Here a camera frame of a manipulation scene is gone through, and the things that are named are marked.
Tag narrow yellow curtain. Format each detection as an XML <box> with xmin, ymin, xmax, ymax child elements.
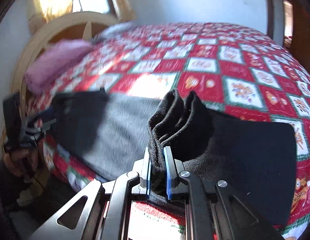
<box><xmin>106</xmin><ymin>0</ymin><xmax>135</xmax><ymax>22</ymax></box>

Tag brown door frame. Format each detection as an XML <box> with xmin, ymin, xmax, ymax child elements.
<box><xmin>265</xmin><ymin>0</ymin><xmax>275</xmax><ymax>40</ymax></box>

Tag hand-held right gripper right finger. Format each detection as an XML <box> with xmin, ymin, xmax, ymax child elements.
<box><xmin>164</xmin><ymin>146</ymin><xmax>285</xmax><ymax>240</ymax></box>

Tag person's left hand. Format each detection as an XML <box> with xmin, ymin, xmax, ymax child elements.
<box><xmin>3</xmin><ymin>145</ymin><xmax>41</xmax><ymax>178</ymax></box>

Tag striped pillow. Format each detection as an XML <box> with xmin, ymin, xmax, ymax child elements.
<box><xmin>91</xmin><ymin>21</ymin><xmax>135</xmax><ymax>43</ymax></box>

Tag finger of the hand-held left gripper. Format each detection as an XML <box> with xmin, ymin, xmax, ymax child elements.
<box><xmin>33</xmin><ymin>106</ymin><xmax>56</xmax><ymax>121</ymax></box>
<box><xmin>25</xmin><ymin>117</ymin><xmax>58</xmax><ymax>140</ymax></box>

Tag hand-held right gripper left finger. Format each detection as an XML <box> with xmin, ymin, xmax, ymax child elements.
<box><xmin>28</xmin><ymin>146</ymin><xmax>152</xmax><ymax>240</ymax></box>

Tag folded pink blanket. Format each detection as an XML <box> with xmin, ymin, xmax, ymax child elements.
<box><xmin>23</xmin><ymin>40</ymin><xmax>93</xmax><ymax>94</ymax></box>

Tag brown wooden door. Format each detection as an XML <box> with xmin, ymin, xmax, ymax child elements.
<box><xmin>290</xmin><ymin>0</ymin><xmax>310</xmax><ymax>80</ymax></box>

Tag black pants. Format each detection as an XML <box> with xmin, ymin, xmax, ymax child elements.
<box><xmin>49</xmin><ymin>89</ymin><xmax>298</xmax><ymax>227</ymax></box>

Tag red checked printed bed sheet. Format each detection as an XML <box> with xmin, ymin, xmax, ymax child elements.
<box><xmin>23</xmin><ymin>22</ymin><xmax>310</xmax><ymax>240</ymax></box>

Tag wide yellow curtain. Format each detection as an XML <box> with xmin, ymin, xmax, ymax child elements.
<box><xmin>29</xmin><ymin>0</ymin><xmax>74</xmax><ymax>34</ymax></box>

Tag cream and wood headboard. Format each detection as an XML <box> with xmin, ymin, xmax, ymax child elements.
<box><xmin>10</xmin><ymin>11</ymin><xmax>120</xmax><ymax>100</ymax></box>

